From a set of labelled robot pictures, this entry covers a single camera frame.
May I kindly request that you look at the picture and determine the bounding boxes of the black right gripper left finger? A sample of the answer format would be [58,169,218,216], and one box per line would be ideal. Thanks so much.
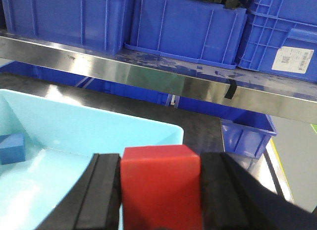
[37,154,121,230]

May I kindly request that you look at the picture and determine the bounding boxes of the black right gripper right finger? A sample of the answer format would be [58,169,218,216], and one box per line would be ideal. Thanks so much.
[200,152,317,230]

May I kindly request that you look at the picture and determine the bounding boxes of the red cube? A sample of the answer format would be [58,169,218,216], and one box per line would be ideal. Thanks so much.
[120,145,203,230]

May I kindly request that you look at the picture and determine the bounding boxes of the blue bin under shelf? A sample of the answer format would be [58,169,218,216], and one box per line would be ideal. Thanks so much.
[220,113,277,159]

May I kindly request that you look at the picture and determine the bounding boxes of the blue foam cube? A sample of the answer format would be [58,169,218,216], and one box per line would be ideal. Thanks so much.
[0,133,26,165]

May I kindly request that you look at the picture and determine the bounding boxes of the blue crate on shelf middle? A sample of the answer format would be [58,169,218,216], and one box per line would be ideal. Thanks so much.
[125,0,247,69]

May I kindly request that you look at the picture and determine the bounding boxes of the blue crate on shelf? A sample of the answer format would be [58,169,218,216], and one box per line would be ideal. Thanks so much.
[2,0,134,55]
[125,0,247,69]

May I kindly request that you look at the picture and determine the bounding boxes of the blue crate on shelf left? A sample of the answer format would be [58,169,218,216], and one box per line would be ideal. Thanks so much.
[2,0,134,55]

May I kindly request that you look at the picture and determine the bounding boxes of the light turquoise plastic bin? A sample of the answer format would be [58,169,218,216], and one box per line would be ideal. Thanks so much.
[0,89,184,230]

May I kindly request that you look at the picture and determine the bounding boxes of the white barcode label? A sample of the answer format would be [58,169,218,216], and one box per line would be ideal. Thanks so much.
[272,46,314,74]

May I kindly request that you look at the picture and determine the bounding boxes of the blue ribbed crate with label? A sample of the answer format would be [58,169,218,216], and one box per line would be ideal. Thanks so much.
[236,0,317,83]

